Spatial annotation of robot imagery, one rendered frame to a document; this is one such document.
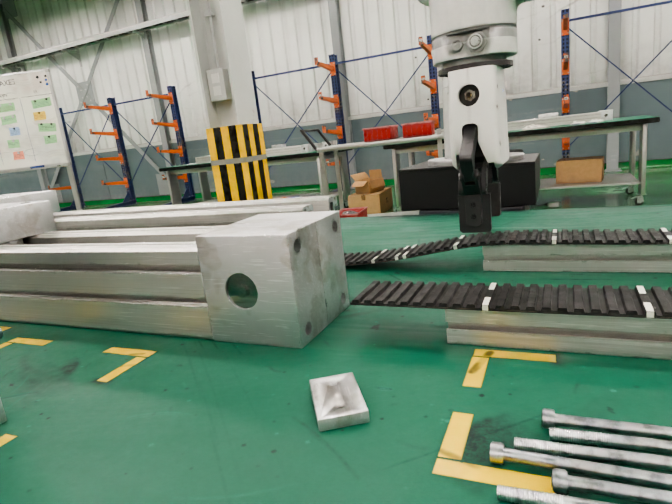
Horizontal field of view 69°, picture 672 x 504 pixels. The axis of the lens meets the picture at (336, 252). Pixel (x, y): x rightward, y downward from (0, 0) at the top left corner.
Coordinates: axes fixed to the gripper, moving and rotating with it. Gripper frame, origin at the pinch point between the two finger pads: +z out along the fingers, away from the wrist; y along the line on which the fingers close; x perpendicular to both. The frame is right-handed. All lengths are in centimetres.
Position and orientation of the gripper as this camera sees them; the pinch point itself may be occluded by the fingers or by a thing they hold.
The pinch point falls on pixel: (481, 213)
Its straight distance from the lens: 56.8
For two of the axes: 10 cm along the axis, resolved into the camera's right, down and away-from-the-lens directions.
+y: 4.1, -2.5, 8.8
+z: 1.1, 9.7, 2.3
